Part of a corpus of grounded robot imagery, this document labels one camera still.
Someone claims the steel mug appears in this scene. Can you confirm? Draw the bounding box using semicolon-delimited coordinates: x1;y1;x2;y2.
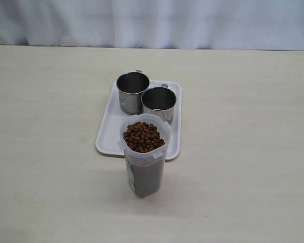
116;70;150;115
141;84;177;125

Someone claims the white plastic tray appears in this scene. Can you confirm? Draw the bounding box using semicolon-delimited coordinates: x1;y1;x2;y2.
95;80;182;160

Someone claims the clear plastic tall container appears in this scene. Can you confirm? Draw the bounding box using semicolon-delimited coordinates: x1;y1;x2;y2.
118;113;171;198

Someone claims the white backdrop curtain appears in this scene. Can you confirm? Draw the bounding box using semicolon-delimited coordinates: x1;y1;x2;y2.
0;1;304;50

